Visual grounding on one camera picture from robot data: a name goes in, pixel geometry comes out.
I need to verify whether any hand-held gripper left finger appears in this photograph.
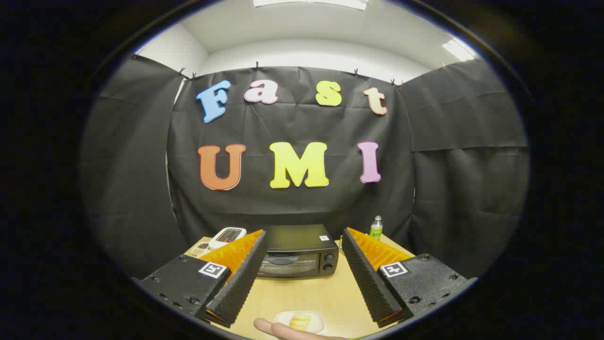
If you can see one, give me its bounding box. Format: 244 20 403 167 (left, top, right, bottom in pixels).
139 229 268 329

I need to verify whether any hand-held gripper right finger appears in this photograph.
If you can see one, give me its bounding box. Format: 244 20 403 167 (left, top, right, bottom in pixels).
341 227 477 329

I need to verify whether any bread roll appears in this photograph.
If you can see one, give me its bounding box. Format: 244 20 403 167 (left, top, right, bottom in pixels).
289 313 313 331

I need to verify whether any black toaster oven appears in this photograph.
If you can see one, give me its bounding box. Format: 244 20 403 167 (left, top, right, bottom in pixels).
257 224 339 278

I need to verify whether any white pop-up toaster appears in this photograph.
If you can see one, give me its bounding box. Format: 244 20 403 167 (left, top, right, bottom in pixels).
208 227 247 250

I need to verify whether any white plate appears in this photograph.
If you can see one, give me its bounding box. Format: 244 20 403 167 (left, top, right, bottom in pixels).
274 310 327 335

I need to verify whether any ceiling light panel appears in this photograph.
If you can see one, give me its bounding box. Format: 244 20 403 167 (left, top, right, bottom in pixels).
253 0 369 11
442 40 475 62

